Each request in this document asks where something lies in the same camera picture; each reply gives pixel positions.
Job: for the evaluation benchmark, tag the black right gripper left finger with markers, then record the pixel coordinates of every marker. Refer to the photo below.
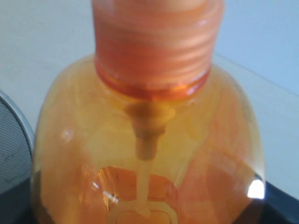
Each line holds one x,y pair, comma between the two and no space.
17,205

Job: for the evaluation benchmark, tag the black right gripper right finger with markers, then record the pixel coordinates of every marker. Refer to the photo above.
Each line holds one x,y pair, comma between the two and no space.
274,206

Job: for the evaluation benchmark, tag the orange dish soap pump bottle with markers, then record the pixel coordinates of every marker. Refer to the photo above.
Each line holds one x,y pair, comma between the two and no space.
147,130

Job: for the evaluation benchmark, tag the steel mesh strainer basket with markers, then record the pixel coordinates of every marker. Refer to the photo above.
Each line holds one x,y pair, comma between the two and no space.
16,144

